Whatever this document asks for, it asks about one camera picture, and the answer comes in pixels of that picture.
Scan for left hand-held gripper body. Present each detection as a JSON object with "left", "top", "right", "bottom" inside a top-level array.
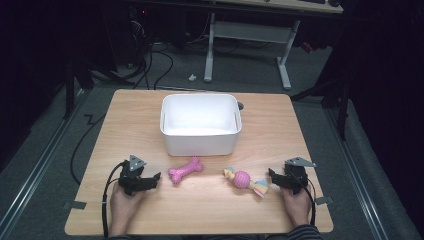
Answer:
[{"left": 118, "top": 154, "right": 148, "bottom": 197}]

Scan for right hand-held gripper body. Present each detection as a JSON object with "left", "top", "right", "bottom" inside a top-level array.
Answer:
[{"left": 284, "top": 156, "right": 317, "bottom": 196}]

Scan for pink spiky bone toy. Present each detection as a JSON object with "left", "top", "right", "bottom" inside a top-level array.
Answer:
[{"left": 167, "top": 156, "right": 205, "bottom": 185}]

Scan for pink ball rope toy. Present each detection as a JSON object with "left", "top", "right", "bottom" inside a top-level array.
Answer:
[{"left": 223, "top": 166, "right": 269, "bottom": 199}]

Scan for white plastic bin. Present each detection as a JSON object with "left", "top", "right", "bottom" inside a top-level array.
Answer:
[{"left": 159, "top": 93, "right": 243, "bottom": 157}]

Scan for person's left hand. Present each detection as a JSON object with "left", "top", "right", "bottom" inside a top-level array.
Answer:
[{"left": 109, "top": 184, "right": 147, "bottom": 222}]

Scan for person's right hand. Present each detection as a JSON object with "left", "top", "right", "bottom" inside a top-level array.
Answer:
[{"left": 281, "top": 185, "right": 314, "bottom": 228}]

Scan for grey tape piece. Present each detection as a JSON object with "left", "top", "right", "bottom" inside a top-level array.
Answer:
[
  {"left": 62, "top": 200, "right": 87, "bottom": 211},
  {"left": 314, "top": 195, "right": 335, "bottom": 206}
]

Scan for black stand legs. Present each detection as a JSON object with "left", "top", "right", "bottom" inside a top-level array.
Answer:
[
  {"left": 62, "top": 56, "right": 96, "bottom": 120},
  {"left": 290, "top": 74, "right": 353, "bottom": 142}
]

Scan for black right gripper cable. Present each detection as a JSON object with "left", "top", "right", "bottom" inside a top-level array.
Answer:
[{"left": 296, "top": 178, "right": 318, "bottom": 227}]

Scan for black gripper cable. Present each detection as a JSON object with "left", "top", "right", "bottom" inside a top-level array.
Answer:
[
  {"left": 296, "top": 178, "right": 318, "bottom": 227},
  {"left": 100, "top": 161, "right": 127, "bottom": 238}
]

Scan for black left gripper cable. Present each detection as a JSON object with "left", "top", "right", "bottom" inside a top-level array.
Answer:
[{"left": 100, "top": 161, "right": 127, "bottom": 238}]

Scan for metal floor rail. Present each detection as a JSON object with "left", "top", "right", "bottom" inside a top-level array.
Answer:
[
  {"left": 0, "top": 89, "right": 88, "bottom": 232},
  {"left": 324, "top": 106, "right": 389, "bottom": 240}
]

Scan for black floor cable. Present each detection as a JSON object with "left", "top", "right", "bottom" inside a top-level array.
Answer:
[{"left": 69, "top": 113, "right": 108, "bottom": 186}]

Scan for black cable bundle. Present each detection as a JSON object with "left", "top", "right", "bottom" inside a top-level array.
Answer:
[{"left": 128, "top": 13, "right": 175, "bottom": 91}]

